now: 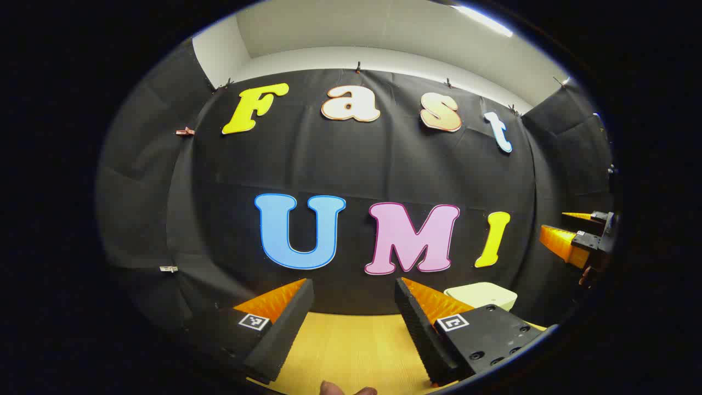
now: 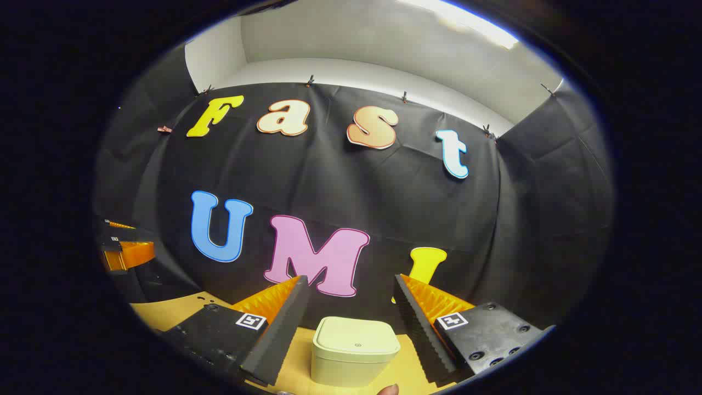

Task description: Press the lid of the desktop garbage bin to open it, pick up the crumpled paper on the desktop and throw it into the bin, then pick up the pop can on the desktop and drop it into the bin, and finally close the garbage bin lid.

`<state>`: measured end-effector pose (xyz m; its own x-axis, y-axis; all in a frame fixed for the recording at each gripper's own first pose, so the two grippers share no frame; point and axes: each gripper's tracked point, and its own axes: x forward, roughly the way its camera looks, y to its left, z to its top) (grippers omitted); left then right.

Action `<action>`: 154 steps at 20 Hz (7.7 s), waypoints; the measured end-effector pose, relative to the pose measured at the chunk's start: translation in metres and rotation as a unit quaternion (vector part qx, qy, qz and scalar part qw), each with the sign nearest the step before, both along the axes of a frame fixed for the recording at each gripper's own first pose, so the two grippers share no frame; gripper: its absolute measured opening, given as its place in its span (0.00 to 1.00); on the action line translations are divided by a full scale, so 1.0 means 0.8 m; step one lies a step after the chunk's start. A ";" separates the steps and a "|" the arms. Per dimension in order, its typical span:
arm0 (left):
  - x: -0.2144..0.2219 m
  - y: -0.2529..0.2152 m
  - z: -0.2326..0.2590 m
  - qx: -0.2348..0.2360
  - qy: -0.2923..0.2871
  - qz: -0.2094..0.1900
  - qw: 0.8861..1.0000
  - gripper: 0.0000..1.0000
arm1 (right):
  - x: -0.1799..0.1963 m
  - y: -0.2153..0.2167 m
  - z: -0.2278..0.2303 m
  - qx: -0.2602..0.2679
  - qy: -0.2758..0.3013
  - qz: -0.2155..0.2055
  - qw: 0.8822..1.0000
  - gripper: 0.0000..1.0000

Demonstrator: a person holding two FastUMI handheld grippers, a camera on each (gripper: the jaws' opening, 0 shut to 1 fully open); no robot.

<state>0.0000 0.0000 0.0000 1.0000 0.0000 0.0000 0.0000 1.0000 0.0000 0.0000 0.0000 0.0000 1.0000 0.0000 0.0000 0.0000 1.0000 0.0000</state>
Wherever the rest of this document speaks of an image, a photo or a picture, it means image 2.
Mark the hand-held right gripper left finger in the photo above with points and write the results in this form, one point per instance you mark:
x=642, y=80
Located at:
x=279, y=334

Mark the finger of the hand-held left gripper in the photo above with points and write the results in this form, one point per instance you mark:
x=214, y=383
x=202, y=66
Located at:
x=131, y=255
x=119, y=224

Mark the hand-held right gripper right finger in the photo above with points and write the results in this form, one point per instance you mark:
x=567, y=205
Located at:
x=422, y=334

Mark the green desktop garbage bin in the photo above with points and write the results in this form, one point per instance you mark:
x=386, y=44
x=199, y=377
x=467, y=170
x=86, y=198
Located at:
x=351, y=351

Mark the wooden desktop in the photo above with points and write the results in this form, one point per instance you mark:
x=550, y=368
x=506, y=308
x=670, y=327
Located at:
x=164, y=312

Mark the black backdrop cloth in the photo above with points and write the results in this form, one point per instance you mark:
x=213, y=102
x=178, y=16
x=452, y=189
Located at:
x=329, y=181

